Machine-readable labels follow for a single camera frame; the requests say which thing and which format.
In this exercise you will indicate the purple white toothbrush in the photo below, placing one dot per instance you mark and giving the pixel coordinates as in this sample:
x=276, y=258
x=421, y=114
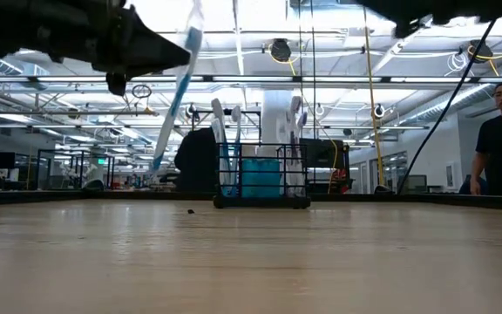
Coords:
x=295, y=104

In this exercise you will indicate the black mesh equipment box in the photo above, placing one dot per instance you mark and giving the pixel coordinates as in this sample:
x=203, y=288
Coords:
x=325, y=152

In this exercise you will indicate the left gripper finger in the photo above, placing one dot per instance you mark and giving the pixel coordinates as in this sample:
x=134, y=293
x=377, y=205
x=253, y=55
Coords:
x=155, y=50

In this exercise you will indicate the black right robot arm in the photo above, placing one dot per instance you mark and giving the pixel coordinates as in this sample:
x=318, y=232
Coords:
x=451, y=11

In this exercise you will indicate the black frame enclosure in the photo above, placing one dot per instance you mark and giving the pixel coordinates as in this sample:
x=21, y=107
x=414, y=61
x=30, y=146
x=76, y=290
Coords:
x=76, y=170

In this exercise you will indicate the teal mouthwash bottle white cap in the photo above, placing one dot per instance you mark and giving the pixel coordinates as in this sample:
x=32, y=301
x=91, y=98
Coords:
x=273, y=179
x=252, y=179

